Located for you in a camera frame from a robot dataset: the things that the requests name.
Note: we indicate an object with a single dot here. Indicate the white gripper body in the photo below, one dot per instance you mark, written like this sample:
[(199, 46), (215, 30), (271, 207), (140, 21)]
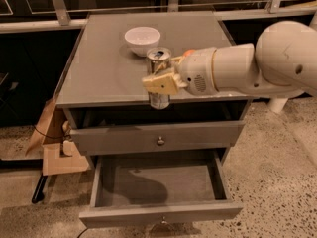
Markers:
[(197, 70)]

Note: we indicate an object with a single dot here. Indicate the silver redbull can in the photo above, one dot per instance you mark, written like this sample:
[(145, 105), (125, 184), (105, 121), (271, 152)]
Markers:
[(155, 58)]

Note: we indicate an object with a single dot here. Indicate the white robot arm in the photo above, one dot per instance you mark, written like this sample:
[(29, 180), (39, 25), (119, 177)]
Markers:
[(282, 63)]

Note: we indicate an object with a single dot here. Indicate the grey top drawer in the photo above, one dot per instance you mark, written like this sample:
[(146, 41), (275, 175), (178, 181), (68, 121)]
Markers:
[(156, 138)]

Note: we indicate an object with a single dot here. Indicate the grey drawer cabinet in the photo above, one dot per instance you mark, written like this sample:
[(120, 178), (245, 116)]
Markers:
[(103, 87)]

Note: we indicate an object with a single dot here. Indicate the grey open middle drawer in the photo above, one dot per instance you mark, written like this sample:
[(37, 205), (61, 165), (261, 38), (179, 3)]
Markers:
[(158, 188)]

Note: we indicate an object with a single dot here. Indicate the orange fruit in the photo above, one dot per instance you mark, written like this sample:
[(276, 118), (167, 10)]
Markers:
[(188, 52)]

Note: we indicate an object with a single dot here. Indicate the white ceramic bowl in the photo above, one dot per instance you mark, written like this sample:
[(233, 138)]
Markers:
[(141, 39)]

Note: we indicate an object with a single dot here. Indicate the metal window railing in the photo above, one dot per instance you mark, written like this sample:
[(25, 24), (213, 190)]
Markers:
[(30, 16)]

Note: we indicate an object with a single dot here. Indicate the brown cardboard pieces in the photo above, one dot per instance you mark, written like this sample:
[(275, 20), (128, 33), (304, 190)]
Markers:
[(60, 155)]

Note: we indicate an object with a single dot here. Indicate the white diagonal post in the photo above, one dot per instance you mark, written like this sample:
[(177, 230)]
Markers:
[(276, 105)]

